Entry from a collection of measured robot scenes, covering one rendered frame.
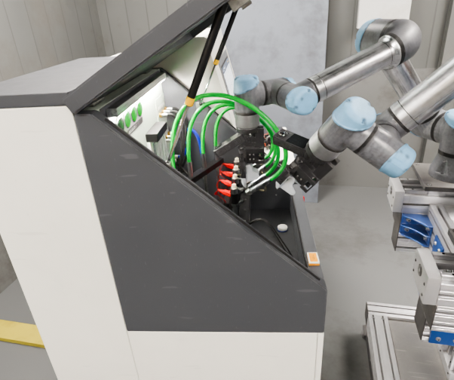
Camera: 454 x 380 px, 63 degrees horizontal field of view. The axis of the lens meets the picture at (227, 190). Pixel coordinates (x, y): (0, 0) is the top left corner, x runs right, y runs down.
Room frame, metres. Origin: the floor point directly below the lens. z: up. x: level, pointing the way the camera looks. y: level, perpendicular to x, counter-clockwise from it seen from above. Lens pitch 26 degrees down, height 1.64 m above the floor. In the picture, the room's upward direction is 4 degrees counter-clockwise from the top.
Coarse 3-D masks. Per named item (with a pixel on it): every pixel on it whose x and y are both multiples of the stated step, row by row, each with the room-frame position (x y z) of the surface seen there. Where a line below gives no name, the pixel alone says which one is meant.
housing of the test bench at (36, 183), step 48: (0, 96) 0.82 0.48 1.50; (48, 96) 0.81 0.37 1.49; (0, 144) 0.82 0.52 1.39; (48, 144) 0.81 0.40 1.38; (0, 192) 0.83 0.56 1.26; (48, 192) 0.82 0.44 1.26; (48, 240) 0.82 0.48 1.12; (96, 240) 0.81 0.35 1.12; (48, 288) 0.82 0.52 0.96; (96, 288) 0.81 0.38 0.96; (48, 336) 0.83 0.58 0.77; (96, 336) 0.82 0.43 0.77
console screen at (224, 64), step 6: (222, 54) 1.86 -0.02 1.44; (222, 60) 1.78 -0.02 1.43; (228, 60) 2.01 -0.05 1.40; (222, 66) 1.70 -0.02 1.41; (228, 66) 1.92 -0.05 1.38; (222, 72) 1.64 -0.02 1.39; (228, 72) 1.84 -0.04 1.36; (228, 78) 1.77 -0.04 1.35; (234, 78) 2.06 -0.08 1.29; (228, 84) 1.69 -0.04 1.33; (228, 90) 1.64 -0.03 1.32; (234, 114) 1.61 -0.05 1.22
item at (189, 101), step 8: (224, 8) 0.79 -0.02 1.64; (216, 16) 0.79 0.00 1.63; (224, 16) 0.79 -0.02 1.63; (216, 24) 0.79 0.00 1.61; (216, 32) 0.79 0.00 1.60; (208, 40) 0.79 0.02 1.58; (208, 48) 0.79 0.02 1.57; (208, 56) 0.80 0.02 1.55; (200, 64) 0.80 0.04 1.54; (200, 72) 0.80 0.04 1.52; (192, 80) 0.81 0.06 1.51; (200, 80) 0.80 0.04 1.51; (192, 88) 0.80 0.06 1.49; (192, 96) 0.80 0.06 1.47; (192, 104) 0.81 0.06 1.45; (184, 112) 0.81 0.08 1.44; (184, 120) 0.81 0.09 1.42; (176, 136) 0.82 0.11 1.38; (168, 160) 0.82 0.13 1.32
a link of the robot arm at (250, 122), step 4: (236, 116) 1.10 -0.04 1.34; (240, 116) 1.09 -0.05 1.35; (244, 116) 1.08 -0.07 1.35; (248, 116) 1.08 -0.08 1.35; (252, 116) 1.08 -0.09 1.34; (256, 116) 1.09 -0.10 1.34; (236, 120) 1.10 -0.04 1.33; (240, 120) 1.09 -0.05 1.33; (244, 120) 1.08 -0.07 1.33; (248, 120) 1.08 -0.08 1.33; (252, 120) 1.08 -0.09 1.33; (256, 120) 1.09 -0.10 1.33; (236, 124) 1.10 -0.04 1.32; (240, 124) 1.09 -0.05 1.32; (244, 124) 1.08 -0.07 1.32; (248, 124) 1.08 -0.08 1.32; (252, 124) 1.08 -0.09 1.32; (256, 124) 1.09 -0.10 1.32; (240, 128) 1.10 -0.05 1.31; (244, 128) 1.08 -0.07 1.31; (248, 128) 1.08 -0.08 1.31; (252, 128) 1.09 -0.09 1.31
